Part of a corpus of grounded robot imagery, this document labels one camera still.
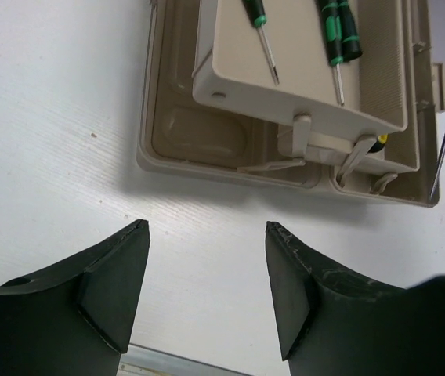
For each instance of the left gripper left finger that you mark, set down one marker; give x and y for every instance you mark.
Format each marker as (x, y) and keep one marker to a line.
(75, 317)

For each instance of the yellow-black screwdriver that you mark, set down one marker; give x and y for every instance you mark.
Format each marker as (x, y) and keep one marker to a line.
(379, 144)

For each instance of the beige tool box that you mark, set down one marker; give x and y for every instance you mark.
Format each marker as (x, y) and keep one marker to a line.
(211, 109)

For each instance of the small green-black precision screwdriver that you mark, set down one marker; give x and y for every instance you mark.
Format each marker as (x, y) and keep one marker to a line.
(331, 24)

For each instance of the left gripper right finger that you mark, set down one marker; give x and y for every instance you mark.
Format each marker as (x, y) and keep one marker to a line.
(332, 320)

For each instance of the aluminium table frame rail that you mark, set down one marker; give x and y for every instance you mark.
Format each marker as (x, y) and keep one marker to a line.
(141, 360)

